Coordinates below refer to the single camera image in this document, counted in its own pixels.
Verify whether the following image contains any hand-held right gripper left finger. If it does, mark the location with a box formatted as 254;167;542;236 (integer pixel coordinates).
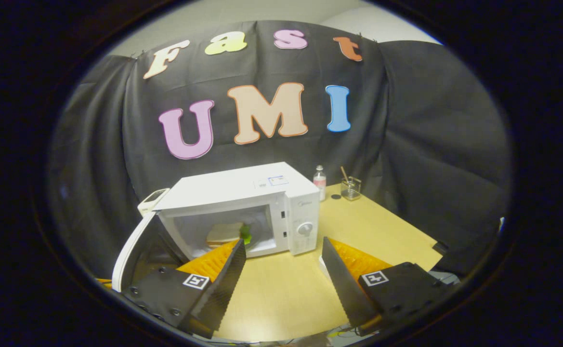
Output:
120;239;248;339

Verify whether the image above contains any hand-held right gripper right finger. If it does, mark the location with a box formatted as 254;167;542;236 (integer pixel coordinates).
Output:
321;236;455;336

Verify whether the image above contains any lettuce sandwich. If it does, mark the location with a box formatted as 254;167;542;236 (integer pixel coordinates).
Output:
206;222;253;249

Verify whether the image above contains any white microwave oven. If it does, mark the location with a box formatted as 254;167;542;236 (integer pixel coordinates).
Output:
112;161;321;293

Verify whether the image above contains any clear glass cup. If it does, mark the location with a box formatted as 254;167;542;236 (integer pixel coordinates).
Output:
340;176;362;201

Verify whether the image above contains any small pink label bottle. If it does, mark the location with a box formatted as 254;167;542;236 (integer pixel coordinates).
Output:
313;165;327;201

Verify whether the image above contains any white toaster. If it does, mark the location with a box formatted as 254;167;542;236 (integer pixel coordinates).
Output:
137;188;171;216

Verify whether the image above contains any black backdrop cloth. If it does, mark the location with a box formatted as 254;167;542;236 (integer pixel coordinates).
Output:
48;20;512;290

